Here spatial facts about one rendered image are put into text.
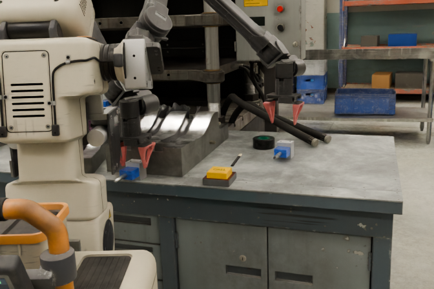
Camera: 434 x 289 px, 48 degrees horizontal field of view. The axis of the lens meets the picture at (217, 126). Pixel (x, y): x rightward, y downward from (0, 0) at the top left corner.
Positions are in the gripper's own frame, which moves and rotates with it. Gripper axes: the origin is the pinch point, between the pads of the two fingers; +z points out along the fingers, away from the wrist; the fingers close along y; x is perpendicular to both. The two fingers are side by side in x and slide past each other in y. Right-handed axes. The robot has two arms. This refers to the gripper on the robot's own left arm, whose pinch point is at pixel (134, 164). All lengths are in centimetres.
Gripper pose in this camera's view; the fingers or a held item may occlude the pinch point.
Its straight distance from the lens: 148.4
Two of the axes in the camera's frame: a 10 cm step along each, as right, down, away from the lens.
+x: -3.9, 2.2, -8.9
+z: 0.5, 9.8, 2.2
